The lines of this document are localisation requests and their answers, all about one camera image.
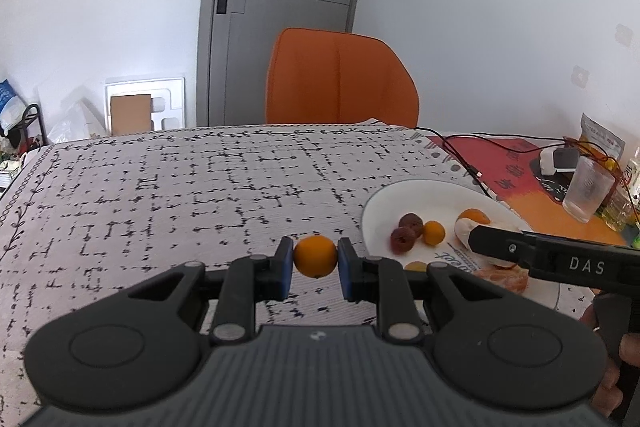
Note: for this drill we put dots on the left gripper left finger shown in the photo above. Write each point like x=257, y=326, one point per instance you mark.
x=247, y=281

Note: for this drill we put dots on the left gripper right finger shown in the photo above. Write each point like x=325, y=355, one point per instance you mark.
x=386, y=284

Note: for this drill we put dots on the green-brown kiwi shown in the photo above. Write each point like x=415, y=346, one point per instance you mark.
x=416, y=266

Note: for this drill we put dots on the dark red plum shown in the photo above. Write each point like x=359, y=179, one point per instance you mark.
x=402, y=240
x=412, y=222

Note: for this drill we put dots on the small tangerine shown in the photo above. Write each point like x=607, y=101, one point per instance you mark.
x=315, y=256
x=434, y=233

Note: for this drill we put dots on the peeled grapefruit segment long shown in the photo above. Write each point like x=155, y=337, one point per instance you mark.
x=463, y=228

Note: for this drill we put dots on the medium orange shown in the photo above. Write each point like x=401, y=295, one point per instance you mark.
x=475, y=215

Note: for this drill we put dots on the peeled grapefruit segment short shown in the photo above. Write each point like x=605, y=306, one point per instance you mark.
x=513, y=279

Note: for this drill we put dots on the person's right hand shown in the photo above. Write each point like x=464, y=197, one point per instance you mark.
x=608, y=396

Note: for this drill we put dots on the white ceramic plate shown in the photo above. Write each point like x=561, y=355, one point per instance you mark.
x=430, y=200

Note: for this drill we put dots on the clear plastic cup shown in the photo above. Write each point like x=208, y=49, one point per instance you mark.
x=589, y=186

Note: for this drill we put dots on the white black power adapter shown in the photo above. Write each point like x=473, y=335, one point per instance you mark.
x=558, y=159

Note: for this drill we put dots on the snack bag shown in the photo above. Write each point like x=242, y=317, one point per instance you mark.
x=604, y=141

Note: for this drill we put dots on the red orange placemat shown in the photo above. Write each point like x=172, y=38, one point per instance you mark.
x=507, y=165

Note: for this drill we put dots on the patterned white tablecloth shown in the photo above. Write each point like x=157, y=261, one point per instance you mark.
x=87, y=218

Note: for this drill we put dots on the white foam packaging board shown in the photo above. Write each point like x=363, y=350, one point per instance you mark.
x=138, y=105

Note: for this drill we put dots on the orange chair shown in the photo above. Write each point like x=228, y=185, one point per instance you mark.
x=328, y=77

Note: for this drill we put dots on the black metal rack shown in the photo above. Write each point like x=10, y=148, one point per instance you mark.
x=28, y=134

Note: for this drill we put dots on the blue white plastic bag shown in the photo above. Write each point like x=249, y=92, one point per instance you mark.
x=11, y=107

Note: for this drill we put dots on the white wall socket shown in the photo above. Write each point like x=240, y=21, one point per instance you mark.
x=580, y=77

